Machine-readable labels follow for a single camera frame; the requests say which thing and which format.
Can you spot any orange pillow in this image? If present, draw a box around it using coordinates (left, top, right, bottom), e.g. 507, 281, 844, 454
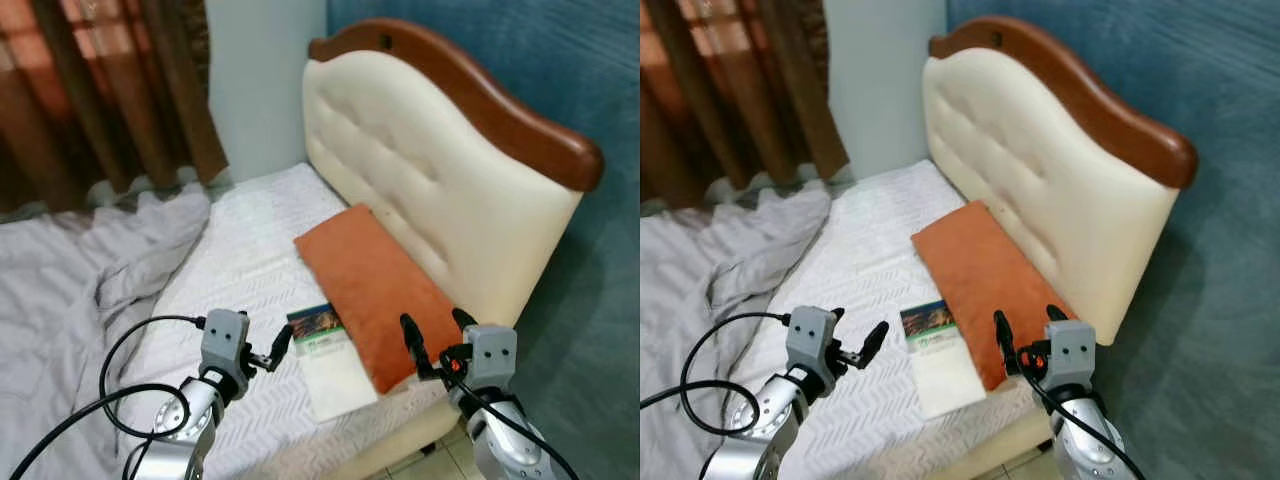
910, 200, 1077, 393
293, 203, 466, 396

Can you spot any white quilted mattress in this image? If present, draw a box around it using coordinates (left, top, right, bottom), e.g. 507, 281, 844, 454
745, 158, 1081, 480
115, 162, 471, 480

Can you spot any cream padded wooden headboard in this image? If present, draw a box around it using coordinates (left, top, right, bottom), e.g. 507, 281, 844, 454
922, 15, 1199, 347
302, 17, 605, 329

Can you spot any light grey blanket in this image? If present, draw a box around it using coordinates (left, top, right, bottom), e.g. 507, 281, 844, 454
0, 182, 213, 480
640, 180, 833, 480

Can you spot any brown curtain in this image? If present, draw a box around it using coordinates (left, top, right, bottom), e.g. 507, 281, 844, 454
640, 0, 851, 207
0, 0, 229, 214

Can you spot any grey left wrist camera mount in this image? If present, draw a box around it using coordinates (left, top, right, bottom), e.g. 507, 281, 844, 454
785, 305, 839, 373
198, 308, 251, 376

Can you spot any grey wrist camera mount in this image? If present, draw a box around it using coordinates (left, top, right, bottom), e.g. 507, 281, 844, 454
198, 308, 251, 376
785, 305, 839, 373
462, 323, 519, 391
1045, 320, 1098, 389

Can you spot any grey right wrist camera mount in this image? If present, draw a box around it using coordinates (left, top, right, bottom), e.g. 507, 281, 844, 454
462, 323, 519, 391
1045, 320, 1098, 389

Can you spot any cream bed frame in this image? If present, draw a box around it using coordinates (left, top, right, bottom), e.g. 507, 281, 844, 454
960, 405, 1063, 480
335, 405, 471, 480

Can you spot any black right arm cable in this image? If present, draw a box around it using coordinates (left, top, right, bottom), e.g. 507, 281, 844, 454
1020, 364, 1149, 480
438, 360, 583, 480

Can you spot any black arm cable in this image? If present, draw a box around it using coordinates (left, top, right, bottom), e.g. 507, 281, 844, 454
8, 314, 207, 480
438, 360, 583, 480
640, 310, 791, 437
1020, 364, 1149, 480

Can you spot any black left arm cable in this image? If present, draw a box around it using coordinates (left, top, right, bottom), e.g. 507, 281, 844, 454
640, 310, 791, 437
8, 314, 207, 480

